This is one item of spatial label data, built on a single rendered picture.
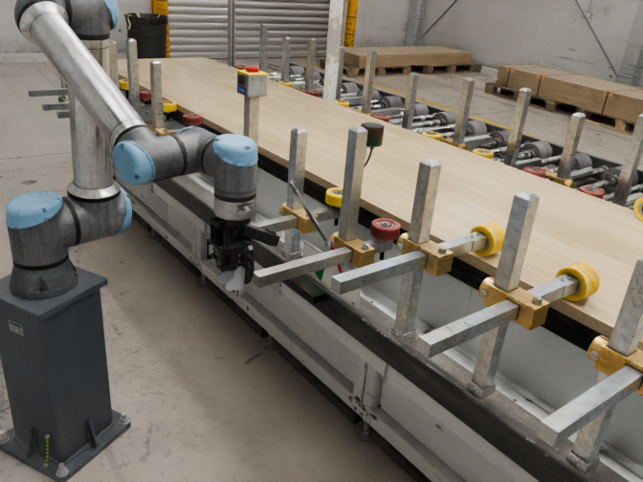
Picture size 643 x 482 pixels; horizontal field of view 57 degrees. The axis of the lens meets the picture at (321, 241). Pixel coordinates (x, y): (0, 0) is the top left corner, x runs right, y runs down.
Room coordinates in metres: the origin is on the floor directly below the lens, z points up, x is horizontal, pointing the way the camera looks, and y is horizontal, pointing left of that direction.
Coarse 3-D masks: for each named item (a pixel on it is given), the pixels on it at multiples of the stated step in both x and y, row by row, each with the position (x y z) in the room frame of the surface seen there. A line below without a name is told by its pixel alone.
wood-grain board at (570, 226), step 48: (192, 96) 2.88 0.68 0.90; (240, 96) 2.97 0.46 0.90; (288, 96) 3.06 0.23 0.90; (288, 144) 2.19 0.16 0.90; (336, 144) 2.25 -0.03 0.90; (384, 144) 2.30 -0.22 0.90; (432, 144) 2.37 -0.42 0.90; (384, 192) 1.76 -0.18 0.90; (480, 192) 1.84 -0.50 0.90; (576, 192) 1.92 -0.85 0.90; (432, 240) 1.46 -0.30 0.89; (576, 240) 1.51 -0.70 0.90; (624, 240) 1.54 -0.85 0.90; (528, 288) 1.23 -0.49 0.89; (624, 288) 1.25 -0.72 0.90
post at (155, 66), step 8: (152, 64) 2.41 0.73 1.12; (160, 64) 2.43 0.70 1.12; (152, 72) 2.41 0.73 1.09; (160, 72) 2.43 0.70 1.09; (152, 80) 2.42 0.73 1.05; (160, 80) 2.43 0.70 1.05; (152, 88) 2.42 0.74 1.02; (160, 88) 2.42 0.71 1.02; (152, 96) 2.42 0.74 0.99; (160, 96) 2.42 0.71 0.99; (152, 104) 2.43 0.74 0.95; (160, 104) 2.42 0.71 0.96; (152, 112) 2.43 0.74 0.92; (160, 112) 2.42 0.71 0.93; (152, 120) 2.43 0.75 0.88; (160, 120) 2.42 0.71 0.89
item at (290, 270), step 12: (372, 240) 1.48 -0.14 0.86; (324, 252) 1.38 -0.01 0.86; (336, 252) 1.39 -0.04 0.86; (348, 252) 1.40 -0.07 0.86; (288, 264) 1.30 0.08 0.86; (300, 264) 1.31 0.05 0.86; (312, 264) 1.32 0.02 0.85; (324, 264) 1.35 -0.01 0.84; (336, 264) 1.37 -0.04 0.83; (264, 276) 1.23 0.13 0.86; (276, 276) 1.26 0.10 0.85; (288, 276) 1.28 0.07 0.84
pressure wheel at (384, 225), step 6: (372, 222) 1.50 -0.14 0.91; (378, 222) 1.51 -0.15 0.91; (384, 222) 1.50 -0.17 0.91; (390, 222) 1.52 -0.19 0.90; (396, 222) 1.51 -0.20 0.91; (372, 228) 1.48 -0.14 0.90; (378, 228) 1.47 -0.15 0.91; (384, 228) 1.47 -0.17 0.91; (390, 228) 1.47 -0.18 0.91; (396, 228) 1.47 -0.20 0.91; (372, 234) 1.48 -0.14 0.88; (378, 234) 1.47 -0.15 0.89; (384, 234) 1.46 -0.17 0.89; (390, 234) 1.46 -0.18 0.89; (396, 234) 1.47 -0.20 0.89; (384, 240) 1.46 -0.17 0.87; (390, 240) 1.46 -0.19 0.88; (384, 252) 1.50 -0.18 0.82
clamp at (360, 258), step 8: (336, 232) 1.49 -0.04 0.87; (336, 240) 1.46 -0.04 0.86; (352, 240) 1.45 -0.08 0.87; (360, 240) 1.45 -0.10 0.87; (336, 248) 1.46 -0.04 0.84; (352, 248) 1.41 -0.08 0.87; (360, 248) 1.41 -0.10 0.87; (352, 256) 1.40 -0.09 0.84; (360, 256) 1.38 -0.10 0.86; (368, 256) 1.40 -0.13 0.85; (352, 264) 1.40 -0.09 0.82; (360, 264) 1.38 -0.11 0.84; (368, 264) 1.40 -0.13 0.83
